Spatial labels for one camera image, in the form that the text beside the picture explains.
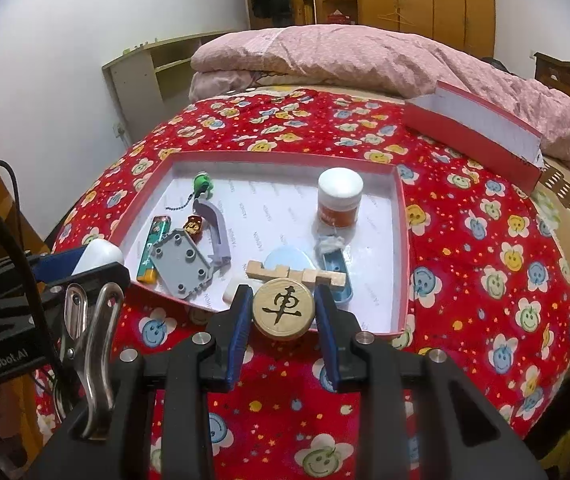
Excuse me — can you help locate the red cardboard box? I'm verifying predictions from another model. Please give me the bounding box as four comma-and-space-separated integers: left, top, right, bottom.
112, 151, 410, 336

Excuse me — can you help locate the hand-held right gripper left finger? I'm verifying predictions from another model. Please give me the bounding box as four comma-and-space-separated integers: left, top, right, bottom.
27, 284, 254, 480

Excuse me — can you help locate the blue plastic piece with cotton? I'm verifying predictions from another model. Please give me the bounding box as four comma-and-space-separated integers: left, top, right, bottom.
313, 235, 354, 304

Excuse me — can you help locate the wooden wardrobe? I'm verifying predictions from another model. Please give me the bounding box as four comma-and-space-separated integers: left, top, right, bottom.
357, 0, 496, 57

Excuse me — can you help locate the red box lid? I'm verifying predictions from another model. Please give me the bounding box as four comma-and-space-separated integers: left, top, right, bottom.
404, 81, 544, 196

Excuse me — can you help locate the metal spring clip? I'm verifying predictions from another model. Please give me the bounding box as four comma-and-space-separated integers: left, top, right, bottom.
60, 282, 124, 441

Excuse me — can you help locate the green toy keychain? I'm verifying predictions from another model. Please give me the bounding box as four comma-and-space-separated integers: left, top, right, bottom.
165, 172, 216, 215

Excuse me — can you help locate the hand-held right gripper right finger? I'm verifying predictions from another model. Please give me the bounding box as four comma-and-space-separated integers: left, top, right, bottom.
313, 285, 548, 480

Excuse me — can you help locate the wooden puzzle piece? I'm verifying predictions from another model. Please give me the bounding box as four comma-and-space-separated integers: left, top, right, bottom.
246, 260, 348, 284

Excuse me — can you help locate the grey arched plastic handle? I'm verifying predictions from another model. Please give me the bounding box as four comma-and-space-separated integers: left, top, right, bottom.
192, 199, 232, 274

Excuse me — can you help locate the white rounded plastic piece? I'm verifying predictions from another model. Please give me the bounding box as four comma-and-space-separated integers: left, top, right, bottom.
72, 240, 124, 276

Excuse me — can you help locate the black cable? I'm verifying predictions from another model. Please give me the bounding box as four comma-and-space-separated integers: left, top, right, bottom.
0, 160, 68, 413

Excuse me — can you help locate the white charger plug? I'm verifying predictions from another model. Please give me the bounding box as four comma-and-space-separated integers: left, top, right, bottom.
224, 277, 254, 304

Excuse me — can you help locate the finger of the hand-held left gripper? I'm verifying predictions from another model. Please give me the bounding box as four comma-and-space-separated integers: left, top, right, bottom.
0, 246, 88, 286
40, 262, 132, 312

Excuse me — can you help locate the blue oval plastic shell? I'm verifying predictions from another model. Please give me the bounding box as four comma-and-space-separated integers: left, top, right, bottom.
263, 246, 313, 273

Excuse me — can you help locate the red flower-print blanket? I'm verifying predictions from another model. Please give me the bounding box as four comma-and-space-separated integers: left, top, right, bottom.
35, 87, 570, 480

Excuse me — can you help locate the green printed lighter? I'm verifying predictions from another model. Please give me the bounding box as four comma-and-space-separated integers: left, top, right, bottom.
136, 216, 172, 282

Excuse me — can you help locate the pink quilt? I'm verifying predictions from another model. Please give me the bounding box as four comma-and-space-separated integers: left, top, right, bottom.
189, 25, 570, 162

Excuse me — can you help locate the grey plastic plate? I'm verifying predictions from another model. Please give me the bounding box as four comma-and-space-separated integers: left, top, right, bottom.
149, 229, 213, 301

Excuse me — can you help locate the beige wooden shelf unit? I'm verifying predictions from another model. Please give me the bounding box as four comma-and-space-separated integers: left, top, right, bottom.
102, 30, 230, 137

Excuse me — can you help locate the round wooden chess piece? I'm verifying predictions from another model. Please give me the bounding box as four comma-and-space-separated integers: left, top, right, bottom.
252, 277, 318, 340

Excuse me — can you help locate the white jar with orange label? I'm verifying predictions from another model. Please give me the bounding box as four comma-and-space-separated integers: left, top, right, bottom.
316, 169, 364, 228

